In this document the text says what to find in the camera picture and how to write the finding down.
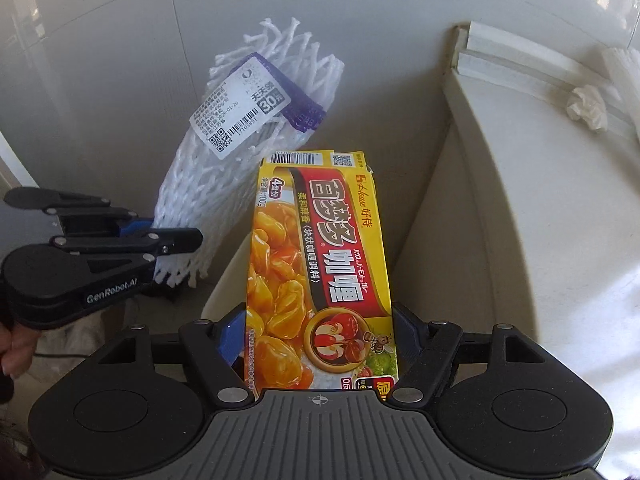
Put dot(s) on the person's left hand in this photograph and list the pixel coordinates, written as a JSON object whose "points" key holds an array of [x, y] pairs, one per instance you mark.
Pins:
{"points": [[14, 347]]}

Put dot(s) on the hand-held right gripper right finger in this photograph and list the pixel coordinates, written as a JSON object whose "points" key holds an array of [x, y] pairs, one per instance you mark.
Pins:
{"points": [[403, 329]]}

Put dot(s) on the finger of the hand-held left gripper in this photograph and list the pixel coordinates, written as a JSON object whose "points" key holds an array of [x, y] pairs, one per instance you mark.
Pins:
{"points": [[75, 207], [175, 241]]}

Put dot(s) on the crumpled white tissue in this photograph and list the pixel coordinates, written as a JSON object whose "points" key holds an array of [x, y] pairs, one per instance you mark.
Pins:
{"points": [[587, 105]]}

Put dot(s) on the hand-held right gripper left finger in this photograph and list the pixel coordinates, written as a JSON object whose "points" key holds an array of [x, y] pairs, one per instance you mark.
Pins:
{"points": [[232, 332]]}

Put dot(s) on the yellow curry box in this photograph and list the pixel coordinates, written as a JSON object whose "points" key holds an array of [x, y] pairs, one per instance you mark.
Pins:
{"points": [[310, 260]]}

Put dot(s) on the white foam net with label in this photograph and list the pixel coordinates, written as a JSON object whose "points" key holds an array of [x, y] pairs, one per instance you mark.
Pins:
{"points": [[210, 200]]}

